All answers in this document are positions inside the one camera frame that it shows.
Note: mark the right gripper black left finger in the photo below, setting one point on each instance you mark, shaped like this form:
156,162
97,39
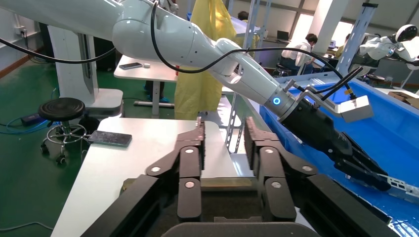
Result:
189,199

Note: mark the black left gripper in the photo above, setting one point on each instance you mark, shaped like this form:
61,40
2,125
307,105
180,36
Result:
314,127

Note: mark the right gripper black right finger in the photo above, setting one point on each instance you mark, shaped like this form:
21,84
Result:
278,196

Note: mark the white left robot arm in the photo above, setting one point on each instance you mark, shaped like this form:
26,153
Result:
163,36

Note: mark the blue plastic bin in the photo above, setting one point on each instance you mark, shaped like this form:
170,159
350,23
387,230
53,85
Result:
386,137

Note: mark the white work table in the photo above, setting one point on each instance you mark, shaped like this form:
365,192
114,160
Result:
154,72
383,90

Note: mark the open cardboard box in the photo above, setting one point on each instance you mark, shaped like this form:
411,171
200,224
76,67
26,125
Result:
404,97

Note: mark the dark smartphone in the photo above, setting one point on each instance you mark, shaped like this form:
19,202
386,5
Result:
109,138
131,65

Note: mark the yellow protective coat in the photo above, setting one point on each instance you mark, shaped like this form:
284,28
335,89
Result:
196,91

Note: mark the person in yellow shirt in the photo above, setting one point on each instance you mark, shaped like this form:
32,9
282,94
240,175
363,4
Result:
340,50

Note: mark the person with blue shoe covers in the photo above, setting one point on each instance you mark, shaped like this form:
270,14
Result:
151,88

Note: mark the black office stool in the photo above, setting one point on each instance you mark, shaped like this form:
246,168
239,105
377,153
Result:
282,67

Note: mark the seated person white shirt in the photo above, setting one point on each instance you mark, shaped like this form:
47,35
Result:
296,54

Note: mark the dark laptop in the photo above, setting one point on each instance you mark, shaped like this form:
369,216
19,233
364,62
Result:
283,36

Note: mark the black round rolling stool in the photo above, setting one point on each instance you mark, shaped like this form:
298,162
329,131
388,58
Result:
61,109

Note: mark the blue power strip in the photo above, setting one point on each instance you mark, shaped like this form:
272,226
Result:
32,119

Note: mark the person with dark hair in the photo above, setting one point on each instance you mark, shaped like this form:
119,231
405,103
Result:
243,15

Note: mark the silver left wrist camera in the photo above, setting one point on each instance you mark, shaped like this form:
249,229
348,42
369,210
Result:
356,109

